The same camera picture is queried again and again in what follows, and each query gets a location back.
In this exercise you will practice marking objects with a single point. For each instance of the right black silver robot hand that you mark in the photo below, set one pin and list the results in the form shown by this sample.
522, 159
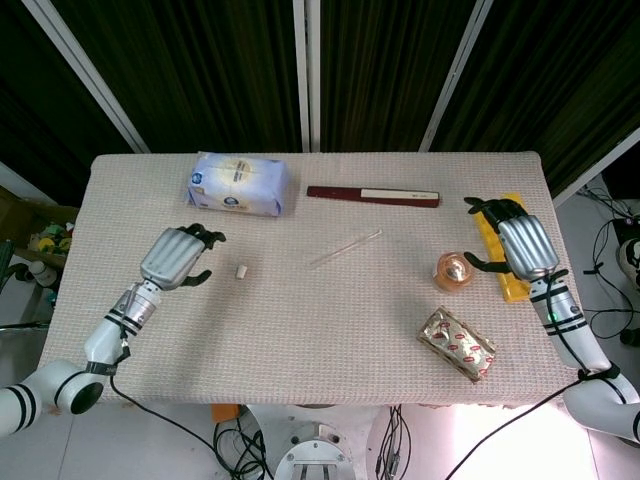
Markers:
530, 245

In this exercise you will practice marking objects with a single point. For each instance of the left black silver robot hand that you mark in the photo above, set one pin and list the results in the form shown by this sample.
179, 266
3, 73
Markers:
170, 255

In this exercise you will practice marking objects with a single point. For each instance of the small white cork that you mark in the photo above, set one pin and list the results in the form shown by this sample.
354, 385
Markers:
242, 271

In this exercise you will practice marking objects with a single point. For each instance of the clear glass tube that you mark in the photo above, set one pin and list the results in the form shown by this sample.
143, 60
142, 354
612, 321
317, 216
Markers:
345, 247

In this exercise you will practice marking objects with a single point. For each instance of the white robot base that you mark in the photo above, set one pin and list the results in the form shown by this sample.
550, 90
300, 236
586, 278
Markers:
315, 450

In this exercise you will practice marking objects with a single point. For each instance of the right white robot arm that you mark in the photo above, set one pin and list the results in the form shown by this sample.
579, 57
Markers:
575, 335

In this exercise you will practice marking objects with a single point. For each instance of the yellow plastic tray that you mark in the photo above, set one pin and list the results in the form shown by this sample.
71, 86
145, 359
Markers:
514, 292

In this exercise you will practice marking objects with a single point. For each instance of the clear jar of rubber bands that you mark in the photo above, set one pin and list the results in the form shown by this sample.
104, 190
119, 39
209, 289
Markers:
452, 272

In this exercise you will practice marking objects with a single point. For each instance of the blue tissue pack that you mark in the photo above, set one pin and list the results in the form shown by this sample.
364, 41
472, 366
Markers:
240, 182

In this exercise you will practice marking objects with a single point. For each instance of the black white device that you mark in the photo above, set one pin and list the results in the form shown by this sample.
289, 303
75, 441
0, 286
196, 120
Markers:
631, 260

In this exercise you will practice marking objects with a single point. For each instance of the gold foil snack package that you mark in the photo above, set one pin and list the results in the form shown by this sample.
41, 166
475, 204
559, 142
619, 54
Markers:
457, 342

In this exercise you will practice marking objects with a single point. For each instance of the small white bottle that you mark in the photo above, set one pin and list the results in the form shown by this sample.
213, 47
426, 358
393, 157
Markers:
42, 274

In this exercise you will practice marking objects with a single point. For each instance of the cardboard box of toys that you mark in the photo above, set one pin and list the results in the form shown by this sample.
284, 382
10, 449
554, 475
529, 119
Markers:
20, 220

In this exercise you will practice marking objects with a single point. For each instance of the beige waffle tablecloth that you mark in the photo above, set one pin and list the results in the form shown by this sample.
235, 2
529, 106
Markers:
320, 325

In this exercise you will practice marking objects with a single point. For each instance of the orange block under table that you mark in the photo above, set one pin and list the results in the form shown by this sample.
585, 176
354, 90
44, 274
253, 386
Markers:
225, 414

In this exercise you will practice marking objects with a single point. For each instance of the dark green partition panel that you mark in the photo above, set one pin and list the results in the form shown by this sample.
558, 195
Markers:
30, 100
550, 75
380, 75
200, 75

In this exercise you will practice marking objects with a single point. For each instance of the dark red folded fan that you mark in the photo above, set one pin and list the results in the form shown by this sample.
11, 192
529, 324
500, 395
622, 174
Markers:
350, 194

